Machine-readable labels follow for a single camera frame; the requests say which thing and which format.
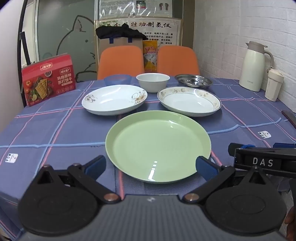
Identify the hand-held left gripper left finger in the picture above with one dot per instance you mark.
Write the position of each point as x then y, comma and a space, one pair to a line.
95, 164

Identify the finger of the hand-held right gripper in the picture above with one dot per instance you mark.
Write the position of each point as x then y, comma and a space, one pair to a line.
285, 146
234, 148

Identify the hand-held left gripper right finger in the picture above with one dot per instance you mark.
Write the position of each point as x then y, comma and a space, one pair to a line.
205, 167

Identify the green plate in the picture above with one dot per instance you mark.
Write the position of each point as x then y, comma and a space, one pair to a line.
150, 143

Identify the white floral plate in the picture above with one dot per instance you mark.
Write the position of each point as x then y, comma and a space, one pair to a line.
111, 99

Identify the white gold-rimmed plate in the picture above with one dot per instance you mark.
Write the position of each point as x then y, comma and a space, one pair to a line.
187, 102

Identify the stainless steel plate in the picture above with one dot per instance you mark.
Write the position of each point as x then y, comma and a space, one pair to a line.
193, 81

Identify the blue plastic bowl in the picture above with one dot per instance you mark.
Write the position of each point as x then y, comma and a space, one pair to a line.
116, 80

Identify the white bowl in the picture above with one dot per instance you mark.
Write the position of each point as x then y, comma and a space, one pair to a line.
152, 82

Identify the dark flat object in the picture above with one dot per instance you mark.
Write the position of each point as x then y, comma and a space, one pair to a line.
290, 118

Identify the blue plaid tablecloth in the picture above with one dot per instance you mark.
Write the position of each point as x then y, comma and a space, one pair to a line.
57, 129

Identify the white tumbler cup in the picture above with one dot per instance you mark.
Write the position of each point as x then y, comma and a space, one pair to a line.
274, 85

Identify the white thermos jug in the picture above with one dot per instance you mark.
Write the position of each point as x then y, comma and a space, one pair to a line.
251, 64

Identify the red cracker box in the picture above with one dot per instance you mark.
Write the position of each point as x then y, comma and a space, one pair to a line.
48, 78

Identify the orange chair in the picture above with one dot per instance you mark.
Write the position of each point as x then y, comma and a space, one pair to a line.
178, 60
120, 61

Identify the yellow snack bag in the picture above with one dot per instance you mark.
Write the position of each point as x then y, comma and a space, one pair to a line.
150, 58

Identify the brown paper bag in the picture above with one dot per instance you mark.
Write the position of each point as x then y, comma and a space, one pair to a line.
121, 42

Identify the black cloth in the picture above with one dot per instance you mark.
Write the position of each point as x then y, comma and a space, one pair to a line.
115, 31

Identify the glass panel with cat drawing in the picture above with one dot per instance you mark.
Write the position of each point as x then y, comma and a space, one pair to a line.
64, 30

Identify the wall poster with black text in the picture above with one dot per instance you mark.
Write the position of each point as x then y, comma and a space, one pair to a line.
157, 29

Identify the wall poster with foot pictures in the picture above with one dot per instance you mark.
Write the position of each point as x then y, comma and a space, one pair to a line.
129, 8

